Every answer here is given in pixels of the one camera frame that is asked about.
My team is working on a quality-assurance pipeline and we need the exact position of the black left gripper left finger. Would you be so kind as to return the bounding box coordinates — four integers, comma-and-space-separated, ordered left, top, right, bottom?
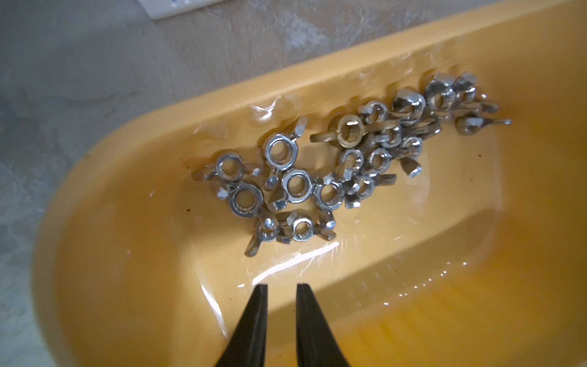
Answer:
216, 284, 268, 367

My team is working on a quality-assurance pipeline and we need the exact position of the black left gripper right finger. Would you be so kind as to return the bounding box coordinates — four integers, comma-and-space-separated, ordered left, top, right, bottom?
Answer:
296, 284, 350, 367

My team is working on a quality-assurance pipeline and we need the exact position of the yellow oval storage tray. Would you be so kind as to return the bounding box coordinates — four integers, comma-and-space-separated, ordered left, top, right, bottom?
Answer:
32, 1, 586, 366

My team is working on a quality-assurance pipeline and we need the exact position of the pile of steel wing nuts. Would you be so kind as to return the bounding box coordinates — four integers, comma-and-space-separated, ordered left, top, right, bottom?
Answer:
192, 73, 499, 257

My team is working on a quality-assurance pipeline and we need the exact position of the white perforated file organizer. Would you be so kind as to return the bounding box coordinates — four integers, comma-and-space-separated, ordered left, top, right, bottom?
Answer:
138, 0, 223, 20

